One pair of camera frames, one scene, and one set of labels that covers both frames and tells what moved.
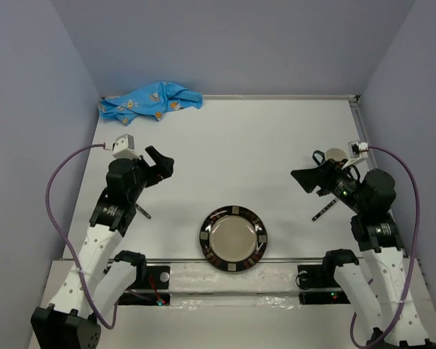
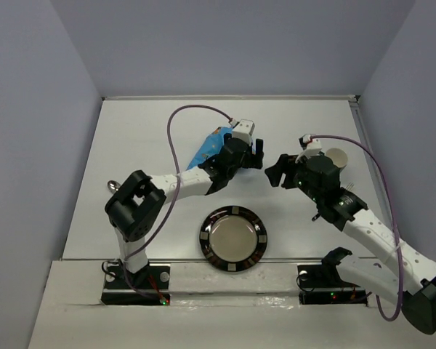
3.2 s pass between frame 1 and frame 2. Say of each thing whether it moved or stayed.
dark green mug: stayed
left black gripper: moved
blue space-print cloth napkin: moved
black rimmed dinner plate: stayed
